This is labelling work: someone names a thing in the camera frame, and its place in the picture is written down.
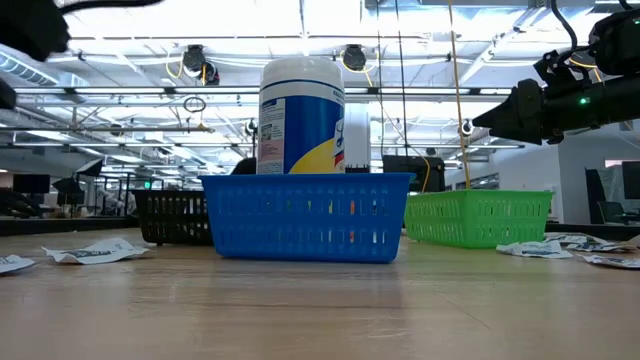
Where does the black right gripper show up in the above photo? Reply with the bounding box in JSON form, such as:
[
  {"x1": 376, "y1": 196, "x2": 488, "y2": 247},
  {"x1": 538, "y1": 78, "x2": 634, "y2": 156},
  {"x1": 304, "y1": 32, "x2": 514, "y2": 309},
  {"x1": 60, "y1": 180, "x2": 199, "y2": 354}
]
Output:
[{"x1": 472, "y1": 74, "x2": 640, "y2": 146}]

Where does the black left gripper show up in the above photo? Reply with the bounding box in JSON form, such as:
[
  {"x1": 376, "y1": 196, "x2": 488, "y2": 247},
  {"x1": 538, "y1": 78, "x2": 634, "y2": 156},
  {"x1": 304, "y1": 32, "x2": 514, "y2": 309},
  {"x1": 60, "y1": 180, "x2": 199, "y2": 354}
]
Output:
[{"x1": 0, "y1": 78, "x2": 17, "y2": 111}]

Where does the green plastic basket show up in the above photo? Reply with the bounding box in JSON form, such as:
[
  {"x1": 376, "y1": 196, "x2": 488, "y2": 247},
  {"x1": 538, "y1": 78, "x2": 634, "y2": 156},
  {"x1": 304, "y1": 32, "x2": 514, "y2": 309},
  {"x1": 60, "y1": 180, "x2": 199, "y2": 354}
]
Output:
[{"x1": 403, "y1": 188, "x2": 555, "y2": 250}]

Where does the blue yellow wipes canister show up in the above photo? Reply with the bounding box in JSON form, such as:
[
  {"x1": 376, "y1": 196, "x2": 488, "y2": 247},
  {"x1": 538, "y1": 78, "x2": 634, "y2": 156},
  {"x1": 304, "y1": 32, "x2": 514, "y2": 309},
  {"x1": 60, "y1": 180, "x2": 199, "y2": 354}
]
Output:
[{"x1": 256, "y1": 55, "x2": 347, "y2": 176}]

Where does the blue plastic basket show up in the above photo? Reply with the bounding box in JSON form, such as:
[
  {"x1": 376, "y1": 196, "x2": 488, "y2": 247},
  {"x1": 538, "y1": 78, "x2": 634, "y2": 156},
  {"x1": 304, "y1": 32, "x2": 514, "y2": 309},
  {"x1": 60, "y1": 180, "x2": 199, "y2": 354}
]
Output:
[{"x1": 198, "y1": 172, "x2": 416, "y2": 265}]

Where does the black monitor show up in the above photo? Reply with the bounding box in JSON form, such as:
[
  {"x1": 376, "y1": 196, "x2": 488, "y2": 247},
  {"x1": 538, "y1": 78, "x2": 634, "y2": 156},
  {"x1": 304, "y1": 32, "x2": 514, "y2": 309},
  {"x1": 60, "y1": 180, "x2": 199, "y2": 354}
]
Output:
[
  {"x1": 12, "y1": 173, "x2": 51, "y2": 195},
  {"x1": 621, "y1": 160, "x2": 640, "y2": 200}
]

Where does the black softbox lamp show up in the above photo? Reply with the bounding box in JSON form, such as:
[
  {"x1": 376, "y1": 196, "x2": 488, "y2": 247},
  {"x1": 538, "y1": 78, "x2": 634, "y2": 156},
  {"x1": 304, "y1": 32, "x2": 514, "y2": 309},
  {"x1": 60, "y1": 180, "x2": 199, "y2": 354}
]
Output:
[{"x1": 74, "y1": 157, "x2": 105, "y2": 177}]

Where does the dark partition panel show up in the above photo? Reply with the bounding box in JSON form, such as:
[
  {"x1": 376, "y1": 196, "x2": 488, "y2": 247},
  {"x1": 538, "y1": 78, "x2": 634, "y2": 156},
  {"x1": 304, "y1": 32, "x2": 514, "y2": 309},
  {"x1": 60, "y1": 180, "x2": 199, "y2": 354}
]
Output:
[{"x1": 584, "y1": 168, "x2": 609, "y2": 225}]

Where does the black studio lamp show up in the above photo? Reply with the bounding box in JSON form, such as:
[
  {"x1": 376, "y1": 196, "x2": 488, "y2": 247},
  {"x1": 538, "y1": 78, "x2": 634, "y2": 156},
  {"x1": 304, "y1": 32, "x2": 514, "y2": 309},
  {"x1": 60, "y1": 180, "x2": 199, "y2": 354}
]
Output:
[{"x1": 52, "y1": 177, "x2": 86, "y2": 207}]

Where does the black computer tower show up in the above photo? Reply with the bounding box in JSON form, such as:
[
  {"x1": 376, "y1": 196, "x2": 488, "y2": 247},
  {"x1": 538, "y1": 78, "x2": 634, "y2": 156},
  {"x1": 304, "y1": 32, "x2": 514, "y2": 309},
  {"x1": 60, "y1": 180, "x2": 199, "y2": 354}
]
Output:
[{"x1": 382, "y1": 154, "x2": 446, "y2": 192}]

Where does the black office chair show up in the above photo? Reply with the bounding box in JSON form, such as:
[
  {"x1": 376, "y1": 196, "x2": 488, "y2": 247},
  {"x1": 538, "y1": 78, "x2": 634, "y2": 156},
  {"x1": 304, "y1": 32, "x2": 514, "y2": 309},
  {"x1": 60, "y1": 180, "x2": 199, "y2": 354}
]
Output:
[{"x1": 597, "y1": 200, "x2": 640, "y2": 225}]

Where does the black plastic basket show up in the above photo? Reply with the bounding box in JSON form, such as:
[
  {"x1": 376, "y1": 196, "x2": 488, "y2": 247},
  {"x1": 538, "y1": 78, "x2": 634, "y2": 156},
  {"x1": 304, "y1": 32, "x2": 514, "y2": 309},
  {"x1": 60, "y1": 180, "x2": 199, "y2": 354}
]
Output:
[{"x1": 132, "y1": 188, "x2": 214, "y2": 247}]

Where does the orange hanging cable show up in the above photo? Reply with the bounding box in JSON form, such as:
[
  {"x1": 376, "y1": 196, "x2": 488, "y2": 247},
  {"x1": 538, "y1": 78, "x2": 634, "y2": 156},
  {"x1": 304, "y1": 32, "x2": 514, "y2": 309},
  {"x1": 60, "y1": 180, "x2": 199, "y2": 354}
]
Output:
[{"x1": 447, "y1": 0, "x2": 474, "y2": 191}]

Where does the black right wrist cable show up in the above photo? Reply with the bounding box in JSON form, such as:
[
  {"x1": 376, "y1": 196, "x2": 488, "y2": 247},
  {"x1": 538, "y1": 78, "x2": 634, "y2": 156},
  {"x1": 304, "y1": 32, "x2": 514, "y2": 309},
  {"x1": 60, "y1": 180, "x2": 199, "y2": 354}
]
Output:
[{"x1": 549, "y1": 0, "x2": 581, "y2": 51}]

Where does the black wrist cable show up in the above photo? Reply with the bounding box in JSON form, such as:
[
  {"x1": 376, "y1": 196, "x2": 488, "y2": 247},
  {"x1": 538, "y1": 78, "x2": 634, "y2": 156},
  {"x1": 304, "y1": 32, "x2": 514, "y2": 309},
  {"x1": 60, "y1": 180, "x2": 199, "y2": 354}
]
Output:
[
  {"x1": 549, "y1": 0, "x2": 581, "y2": 51},
  {"x1": 58, "y1": 0, "x2": 166, "y2": 15}
]

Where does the black hanging cable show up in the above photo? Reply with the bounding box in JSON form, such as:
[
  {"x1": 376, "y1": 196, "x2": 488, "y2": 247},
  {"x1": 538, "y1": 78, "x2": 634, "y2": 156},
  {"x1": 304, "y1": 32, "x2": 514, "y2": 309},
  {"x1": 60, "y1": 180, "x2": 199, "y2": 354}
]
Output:
[{"x1": 397, "y1": 0, "x2": 409, "y2": 157}]

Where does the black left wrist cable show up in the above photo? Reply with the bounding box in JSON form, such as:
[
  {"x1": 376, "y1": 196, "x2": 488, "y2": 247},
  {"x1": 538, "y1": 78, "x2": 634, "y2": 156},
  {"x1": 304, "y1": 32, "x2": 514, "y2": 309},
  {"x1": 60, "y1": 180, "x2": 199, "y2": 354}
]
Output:
[{"x1": 58, "y1": 0, "x2": 166, "y2": 15}]

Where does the black ceiling cable reel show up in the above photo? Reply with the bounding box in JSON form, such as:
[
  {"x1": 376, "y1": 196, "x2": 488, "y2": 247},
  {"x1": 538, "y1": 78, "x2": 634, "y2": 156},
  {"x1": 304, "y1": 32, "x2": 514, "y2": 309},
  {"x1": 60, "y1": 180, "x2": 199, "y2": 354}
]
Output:
[
  {"x1": 342, "y1": 43, "x2": 368, "y2": 72},
  {"x1": 182, "y1": 43, "x2": 207, "y2": 72}
]

